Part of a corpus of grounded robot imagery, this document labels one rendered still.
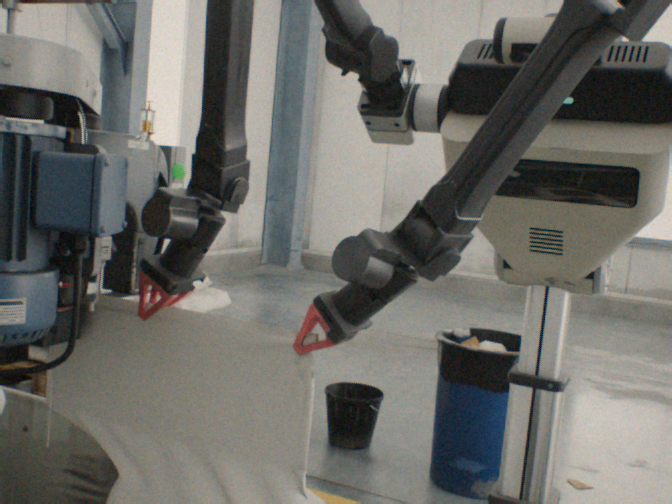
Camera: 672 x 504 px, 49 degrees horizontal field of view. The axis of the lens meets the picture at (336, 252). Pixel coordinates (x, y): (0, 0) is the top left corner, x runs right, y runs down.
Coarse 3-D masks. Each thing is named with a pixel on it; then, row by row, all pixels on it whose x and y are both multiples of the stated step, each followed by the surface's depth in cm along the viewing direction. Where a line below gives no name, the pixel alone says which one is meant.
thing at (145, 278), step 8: (144, 272) 113; (152, 272) 113; (144, 280) 113; (152, 280) 112; (160, 280) 112; (144, 288) 114; (160, 288) 112; (144, 296) 115; (160, 296) 112; (168, 296) 112; (176, 296) 113; (144, 304) 115; (160, 304) 113; (144, 312) 115; (152, 312) 115; (144, 320) 116
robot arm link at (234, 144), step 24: (216, 0) 96; (240, 0) 97; (216, 24) 98; (240, 24) 98; (216, 48) 99; (240, 48) 100; (216, 72) 101; (240, 72) 102; (216, 96) 102; (240, 96) 104; (216, 120) 104; (240, 120) 106; (216, 144) 105; (240, 144) 107; (192, 168) 110; (216, 168) 107; (240, 168) 109; (216, 192) 108
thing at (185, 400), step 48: (96, 336) 121; (144, 336) 117; (192, 336) 113; (240, 336) 109; (288, 336) 106; (48, 384) 126; (96, 384) 121; (144, 384) 117; (192, 384) 113; (240, 384) 110; (288, 384) 106; (96, 432) 121; (144, 432) 118; (192, 432) 114; (240, 432) 110; (288, 432) 107; (144, 480) 113; (192, 480) 110; (240, 480) 108; (288, 480) 107
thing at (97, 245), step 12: (72, 144) 91; (84, 144) 90; (60, 240) 89; (96, 240) 90; (60, 252) 89; (96, 252) 91; (60, 264) 93; (72, 264) 92; (84, 264) 91; (96, 264) 91; (84, 276) 91
